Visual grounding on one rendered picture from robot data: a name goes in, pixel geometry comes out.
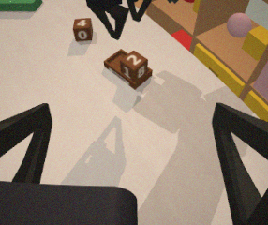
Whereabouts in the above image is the brown wooden tray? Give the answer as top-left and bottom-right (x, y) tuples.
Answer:
(104, 49), (153, 90)

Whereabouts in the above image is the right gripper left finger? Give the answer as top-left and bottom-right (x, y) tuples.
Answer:
(0, 103), (52, 184)

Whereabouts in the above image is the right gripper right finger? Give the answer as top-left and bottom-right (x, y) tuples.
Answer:
(212, 103), (268, 225)

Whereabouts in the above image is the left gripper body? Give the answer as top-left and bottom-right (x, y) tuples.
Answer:
(86, 0), (139, 9)

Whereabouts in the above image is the brown wooden number cube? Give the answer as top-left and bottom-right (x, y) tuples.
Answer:
(120, 51), (148, 82)
(73, 18), (93, 41)

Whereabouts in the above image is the green rectangular block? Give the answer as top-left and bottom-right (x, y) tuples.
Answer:
(0, 0), (42, 11)

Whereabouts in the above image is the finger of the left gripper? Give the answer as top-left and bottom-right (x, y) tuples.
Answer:
(86, 2), (129, 40)
(127, 0), (152, 22)

